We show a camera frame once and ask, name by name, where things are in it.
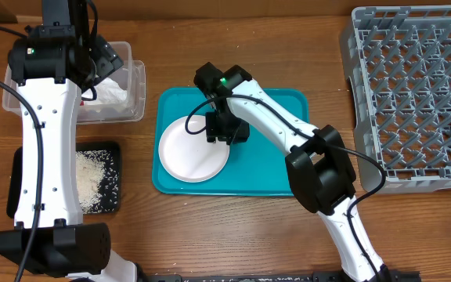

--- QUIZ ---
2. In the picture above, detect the large white plate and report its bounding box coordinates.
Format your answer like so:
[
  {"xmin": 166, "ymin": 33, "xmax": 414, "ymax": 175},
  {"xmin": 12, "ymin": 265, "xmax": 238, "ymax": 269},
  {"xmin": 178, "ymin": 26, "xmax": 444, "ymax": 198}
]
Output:
[{"xmin": 158, "ymin": 117, "xmax": 229, "ymax": 183}]

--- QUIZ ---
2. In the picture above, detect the white napkin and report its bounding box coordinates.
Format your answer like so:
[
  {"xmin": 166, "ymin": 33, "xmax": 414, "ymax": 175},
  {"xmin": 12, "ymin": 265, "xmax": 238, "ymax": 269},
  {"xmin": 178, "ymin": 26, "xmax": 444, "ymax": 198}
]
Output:
[{"xmin": 85, "ymin": 78, "xmax": 128, "ymax": 112}]

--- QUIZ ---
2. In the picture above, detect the pile of white rice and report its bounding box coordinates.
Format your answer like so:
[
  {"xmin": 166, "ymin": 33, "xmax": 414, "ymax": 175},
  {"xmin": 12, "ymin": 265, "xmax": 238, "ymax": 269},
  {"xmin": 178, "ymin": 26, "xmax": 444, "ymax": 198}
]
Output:
[{"xmin": 75, "ymin": 150, "xmax": 118, "ymax": 215}]

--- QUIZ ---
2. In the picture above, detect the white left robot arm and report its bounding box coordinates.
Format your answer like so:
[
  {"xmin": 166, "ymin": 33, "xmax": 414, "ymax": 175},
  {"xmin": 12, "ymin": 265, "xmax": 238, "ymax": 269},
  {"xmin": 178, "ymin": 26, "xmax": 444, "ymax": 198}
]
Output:
[{"xmin": 0, "ymin": 1, "xmax": 145, "ymax": 281}]

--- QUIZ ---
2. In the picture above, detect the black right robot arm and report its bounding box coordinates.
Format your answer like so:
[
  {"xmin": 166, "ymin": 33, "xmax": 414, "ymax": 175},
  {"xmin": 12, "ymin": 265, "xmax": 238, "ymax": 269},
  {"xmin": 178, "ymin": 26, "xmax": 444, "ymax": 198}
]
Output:
[{"xmin": 193, "ymin": 63, "xmax": 391, "ymax": 281}]

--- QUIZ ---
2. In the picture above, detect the grey dishwasher rack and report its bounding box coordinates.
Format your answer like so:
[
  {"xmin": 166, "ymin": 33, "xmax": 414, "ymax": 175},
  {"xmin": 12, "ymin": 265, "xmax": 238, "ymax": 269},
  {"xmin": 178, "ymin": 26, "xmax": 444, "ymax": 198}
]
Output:
[{"xmin": 340, "ymin": 5, "xmax": 451, "ymax": 193}]

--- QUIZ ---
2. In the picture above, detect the teal plastic tray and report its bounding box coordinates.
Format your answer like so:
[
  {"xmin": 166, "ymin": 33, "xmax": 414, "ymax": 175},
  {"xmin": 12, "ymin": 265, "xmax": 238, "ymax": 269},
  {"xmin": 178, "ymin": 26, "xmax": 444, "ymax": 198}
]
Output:
[{"xmin": 152, "ymin": 88, "xmax": 292, "ymax": 197}]

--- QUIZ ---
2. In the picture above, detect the clear plastic bin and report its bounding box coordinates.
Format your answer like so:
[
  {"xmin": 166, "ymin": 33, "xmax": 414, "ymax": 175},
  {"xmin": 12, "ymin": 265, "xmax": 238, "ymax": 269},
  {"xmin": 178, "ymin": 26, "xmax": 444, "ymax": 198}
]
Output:
[{"xmin": 4, "ymin": 42, "xmax": 146, "ymax": 127}]

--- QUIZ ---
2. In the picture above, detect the black tray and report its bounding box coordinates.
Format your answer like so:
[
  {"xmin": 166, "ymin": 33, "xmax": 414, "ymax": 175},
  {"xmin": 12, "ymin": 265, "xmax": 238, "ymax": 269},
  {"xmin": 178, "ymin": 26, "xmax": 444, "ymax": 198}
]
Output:
[{"xmin": 5, "ymin": 140, "xmax": 122, "ymax": 219}]

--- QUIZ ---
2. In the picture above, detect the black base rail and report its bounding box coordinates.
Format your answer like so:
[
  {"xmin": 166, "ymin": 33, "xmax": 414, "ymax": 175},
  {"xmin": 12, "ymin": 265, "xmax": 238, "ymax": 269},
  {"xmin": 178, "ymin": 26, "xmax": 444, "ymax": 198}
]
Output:
[{"xmin": 135, "ymin": 269, "xmax": 422, "ymax": 282}]

